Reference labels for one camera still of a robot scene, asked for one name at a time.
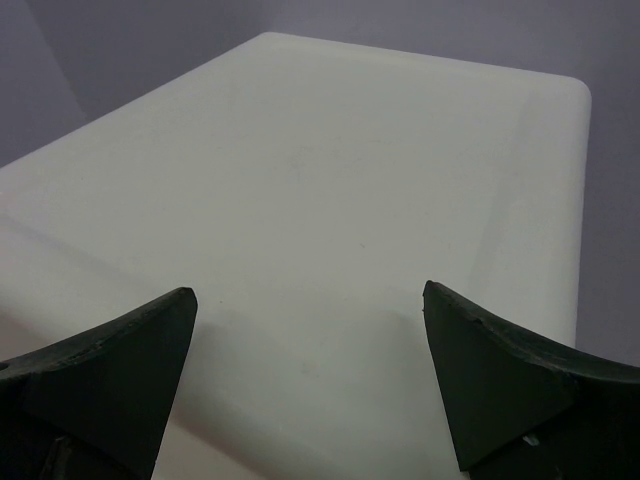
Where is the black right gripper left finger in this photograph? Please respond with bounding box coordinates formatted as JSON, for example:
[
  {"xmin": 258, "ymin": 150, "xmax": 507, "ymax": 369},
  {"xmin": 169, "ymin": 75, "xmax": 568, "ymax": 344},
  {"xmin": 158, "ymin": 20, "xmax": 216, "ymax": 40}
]
[{"xmin": 1, "ymin": 287, "xmax": 198, "ymax": 479}]

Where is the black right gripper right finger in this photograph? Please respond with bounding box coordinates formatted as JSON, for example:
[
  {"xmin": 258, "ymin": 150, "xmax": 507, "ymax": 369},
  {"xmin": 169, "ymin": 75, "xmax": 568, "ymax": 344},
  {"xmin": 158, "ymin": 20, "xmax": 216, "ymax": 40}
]
[{"xmin": 423, "ymin": 281, "xmax": 639, "ymax": 479}]

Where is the white shoe cabinet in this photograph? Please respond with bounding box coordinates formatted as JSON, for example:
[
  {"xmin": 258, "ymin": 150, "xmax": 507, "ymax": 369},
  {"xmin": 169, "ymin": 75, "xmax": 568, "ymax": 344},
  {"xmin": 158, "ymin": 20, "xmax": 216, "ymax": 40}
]
[{"xmin": 1, "ymin": 33, "xmax": 591, "ymax": 479}]

